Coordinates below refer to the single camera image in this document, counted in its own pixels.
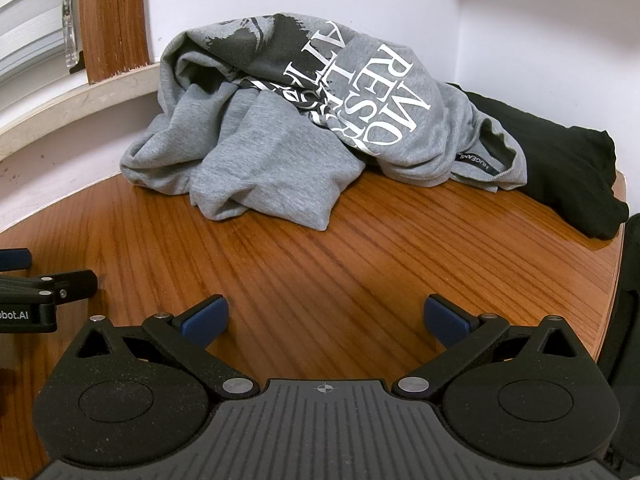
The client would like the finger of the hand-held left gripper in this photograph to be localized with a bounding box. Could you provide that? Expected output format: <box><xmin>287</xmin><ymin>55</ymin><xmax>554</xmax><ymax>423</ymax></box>
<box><xmin>0</xmin><ymin>270</ymin><xmax>99</xmax><ymax>302</ymax></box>
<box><xmin>0</xmin><ymin>248</ymin><xmax>32</xmax><ymax>271</ymax></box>

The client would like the beige window sill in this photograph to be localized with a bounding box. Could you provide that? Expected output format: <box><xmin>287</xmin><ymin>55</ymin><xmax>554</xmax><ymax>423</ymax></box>
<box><xmin>0</xmin><ymin>62</ymin><xmax>162</xmax><ymax>161</ymax></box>

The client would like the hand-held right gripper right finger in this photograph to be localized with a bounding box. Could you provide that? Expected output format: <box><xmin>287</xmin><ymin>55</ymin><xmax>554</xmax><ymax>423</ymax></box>
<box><xmin>392</xmin><ymin>296</ymin><xmax>576</xmax><ymax>402</ymax></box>

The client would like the grey printed sweatshirt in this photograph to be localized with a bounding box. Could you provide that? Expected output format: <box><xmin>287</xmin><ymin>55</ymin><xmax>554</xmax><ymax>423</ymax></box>
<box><xmin>120</xmin><ymin>11</ymin><xmax>528</xmax><ymax>232</ymax></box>

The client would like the grey window blind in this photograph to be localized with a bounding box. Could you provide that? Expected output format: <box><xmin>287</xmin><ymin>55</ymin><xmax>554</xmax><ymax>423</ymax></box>
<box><xmin>0</xmin><ymin>0</ymin><xmax>68</xmax><ymax>88</ymax></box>

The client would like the wooden window frame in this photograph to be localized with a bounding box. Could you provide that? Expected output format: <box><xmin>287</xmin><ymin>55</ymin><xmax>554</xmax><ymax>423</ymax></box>
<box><xmin>77</xmin><ymin>0</ymin><xmax>151</xmax><ymax>85</ymax></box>

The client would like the clear plastic chain clip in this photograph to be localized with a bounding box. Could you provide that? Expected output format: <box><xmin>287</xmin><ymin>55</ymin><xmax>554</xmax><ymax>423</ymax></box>
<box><xmin>61</xmin><ymin>0</ymin><xmax>80</xmax><ymax>69</ymax></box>

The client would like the black folded garment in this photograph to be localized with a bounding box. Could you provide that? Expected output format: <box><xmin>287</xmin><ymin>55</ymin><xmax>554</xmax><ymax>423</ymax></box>
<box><xmin>447</xmin><ymin>82</ymin><xmax>630</xmax><ymax>241</ymax></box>

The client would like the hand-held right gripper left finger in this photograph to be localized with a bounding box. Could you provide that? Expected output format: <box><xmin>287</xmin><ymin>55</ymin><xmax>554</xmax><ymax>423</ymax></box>
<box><xmin>75</xmin><ymin>296</ymin><xmax>261</xmax><ymax>402</ymax></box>

